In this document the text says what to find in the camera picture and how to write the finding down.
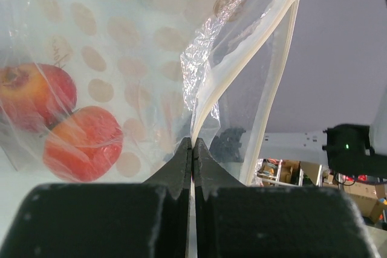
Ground red tomato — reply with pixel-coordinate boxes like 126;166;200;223
42;106;123;182

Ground cardboard boxes in background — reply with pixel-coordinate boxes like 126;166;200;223
253;159;386;224

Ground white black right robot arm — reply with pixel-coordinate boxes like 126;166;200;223
259;94;386;179

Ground clear dotted zip top bag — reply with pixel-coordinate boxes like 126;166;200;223
1;0;300;184

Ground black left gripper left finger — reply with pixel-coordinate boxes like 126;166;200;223
1;138;192;257

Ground red apple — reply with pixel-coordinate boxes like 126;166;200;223
1;63;77;133

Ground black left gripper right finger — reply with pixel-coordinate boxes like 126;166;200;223
193;140;379;257

